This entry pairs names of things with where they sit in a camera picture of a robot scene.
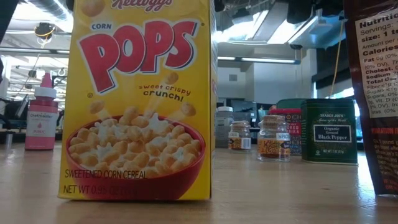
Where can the red smoked paprika tin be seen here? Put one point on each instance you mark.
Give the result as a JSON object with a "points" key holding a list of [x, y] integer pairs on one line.
{"points": [[293, 127]]}

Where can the pink food colouring bottle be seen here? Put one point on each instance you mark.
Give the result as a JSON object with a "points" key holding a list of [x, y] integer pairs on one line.
{"points": [[41, 124]]}

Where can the dark green black pepper tin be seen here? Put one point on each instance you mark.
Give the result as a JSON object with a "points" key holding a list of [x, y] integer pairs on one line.
{"points": [[329, 149]]}

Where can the small cork-stoppered glass spice jar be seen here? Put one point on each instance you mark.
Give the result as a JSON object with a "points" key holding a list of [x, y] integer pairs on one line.
{"points": [[239, 143], [273, 146]]}

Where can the brown spice packet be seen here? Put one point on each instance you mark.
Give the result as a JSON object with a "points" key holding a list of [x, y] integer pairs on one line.
{"points": [[382, 140]]}

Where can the green plastic bin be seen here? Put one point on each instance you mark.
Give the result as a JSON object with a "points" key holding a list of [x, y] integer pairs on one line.
{"points": [[287, 103]]}

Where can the white-lidded clear spice jar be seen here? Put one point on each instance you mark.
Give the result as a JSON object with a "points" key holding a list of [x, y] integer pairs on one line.
{"points": [[224, 124]]}

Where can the silver ventilation duct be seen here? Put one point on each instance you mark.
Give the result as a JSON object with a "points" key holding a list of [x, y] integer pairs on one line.
{"points": [[267, 28]]}

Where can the yellow Corn Pops cereal box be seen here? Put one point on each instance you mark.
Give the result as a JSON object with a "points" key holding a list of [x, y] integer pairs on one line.
{"points": [[136, 93]]}

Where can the fluorescent ceiling light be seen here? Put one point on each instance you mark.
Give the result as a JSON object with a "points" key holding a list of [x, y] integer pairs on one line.
{"points": [[264, 59]]}

